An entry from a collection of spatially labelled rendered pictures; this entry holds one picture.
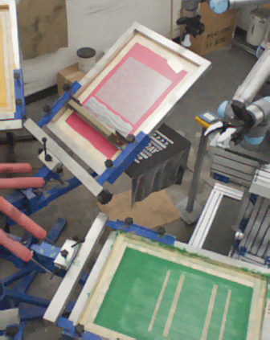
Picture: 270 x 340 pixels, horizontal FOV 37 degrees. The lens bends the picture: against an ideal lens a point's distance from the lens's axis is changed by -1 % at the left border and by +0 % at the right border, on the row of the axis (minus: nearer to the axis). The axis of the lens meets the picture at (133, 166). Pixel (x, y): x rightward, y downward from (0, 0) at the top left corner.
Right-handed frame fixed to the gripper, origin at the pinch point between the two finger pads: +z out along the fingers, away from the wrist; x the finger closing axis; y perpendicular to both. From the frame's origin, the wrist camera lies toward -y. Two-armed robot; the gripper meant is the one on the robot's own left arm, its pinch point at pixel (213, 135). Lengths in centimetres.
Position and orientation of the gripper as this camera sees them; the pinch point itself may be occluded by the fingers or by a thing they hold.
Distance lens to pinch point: 141.6
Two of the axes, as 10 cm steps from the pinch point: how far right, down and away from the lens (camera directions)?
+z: -7.6, 4.4, -4.9
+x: -6.5, -4.4, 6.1
